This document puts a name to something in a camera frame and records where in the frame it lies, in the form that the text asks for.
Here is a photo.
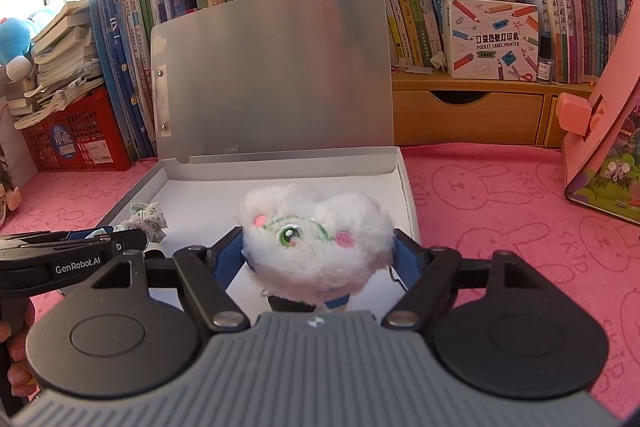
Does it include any green floral scrunchie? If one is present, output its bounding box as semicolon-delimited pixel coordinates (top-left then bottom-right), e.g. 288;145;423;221
117;201;168;244

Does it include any wooden desk organizer with drawers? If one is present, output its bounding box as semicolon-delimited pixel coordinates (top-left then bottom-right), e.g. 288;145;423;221
390;69;601;150

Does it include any white fluffy plush toy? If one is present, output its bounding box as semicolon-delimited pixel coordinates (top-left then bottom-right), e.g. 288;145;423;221
237;184;396;310

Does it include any white pencil-print carton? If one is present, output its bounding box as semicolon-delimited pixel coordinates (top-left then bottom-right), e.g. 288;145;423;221
442;0;541;80

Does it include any row of thin blue books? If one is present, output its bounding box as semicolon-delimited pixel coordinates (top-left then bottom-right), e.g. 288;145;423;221
90;0;241;160

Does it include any small glass bottle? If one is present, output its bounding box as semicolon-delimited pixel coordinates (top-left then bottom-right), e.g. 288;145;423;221
537;36;556;82

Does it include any grey cardboard box with lid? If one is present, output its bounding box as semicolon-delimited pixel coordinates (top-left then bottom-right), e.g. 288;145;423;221
57;0;423;313

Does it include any light blue plush toy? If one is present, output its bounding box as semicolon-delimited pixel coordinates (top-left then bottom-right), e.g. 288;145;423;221
0;9;56;80

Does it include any red plastic crate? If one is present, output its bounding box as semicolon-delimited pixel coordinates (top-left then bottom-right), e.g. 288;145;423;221
20;87;133;172

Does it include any stack of worn books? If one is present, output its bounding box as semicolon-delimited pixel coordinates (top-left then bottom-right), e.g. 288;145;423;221
10;0;106;130

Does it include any person's left hand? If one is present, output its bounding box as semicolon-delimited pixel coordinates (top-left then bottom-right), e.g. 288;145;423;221
0;299;37;392

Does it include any pink rabbit-print mat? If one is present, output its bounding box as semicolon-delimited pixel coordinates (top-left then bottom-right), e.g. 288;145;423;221
0;144;640;408

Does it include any row of grey-spined books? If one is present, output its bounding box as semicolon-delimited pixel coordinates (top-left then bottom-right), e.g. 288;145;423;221
505;0;640;85

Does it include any white paper scrap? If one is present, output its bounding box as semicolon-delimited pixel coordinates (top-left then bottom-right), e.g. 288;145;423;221
400;52;448;72

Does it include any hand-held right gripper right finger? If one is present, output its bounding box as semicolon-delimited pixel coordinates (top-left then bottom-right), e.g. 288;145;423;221
382;227;538;330

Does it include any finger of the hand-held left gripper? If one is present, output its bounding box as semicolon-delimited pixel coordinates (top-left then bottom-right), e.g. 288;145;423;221
0;230;114;250
107;228;150;255

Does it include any pink toy box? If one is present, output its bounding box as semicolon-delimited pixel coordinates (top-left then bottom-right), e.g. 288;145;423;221
557;42;640;225

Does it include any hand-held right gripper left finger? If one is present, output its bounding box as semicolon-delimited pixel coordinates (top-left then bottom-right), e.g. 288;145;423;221
90;227;251;334

